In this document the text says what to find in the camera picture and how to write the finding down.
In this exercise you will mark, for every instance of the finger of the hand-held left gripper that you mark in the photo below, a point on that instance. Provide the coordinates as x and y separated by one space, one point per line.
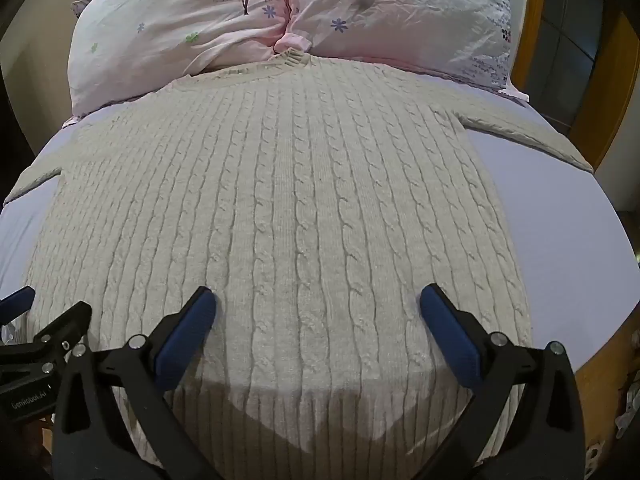
65 327
12 302

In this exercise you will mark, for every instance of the pink floral pillow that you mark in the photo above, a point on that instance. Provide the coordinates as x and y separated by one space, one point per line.
405 15
175 25

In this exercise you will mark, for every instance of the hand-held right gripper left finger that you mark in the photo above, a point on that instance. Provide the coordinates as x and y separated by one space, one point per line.
184 331

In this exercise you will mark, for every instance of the wooden bed frame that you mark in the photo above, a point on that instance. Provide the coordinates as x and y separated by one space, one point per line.
595 375

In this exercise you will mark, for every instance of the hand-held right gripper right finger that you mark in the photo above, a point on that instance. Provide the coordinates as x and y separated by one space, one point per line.
446 329

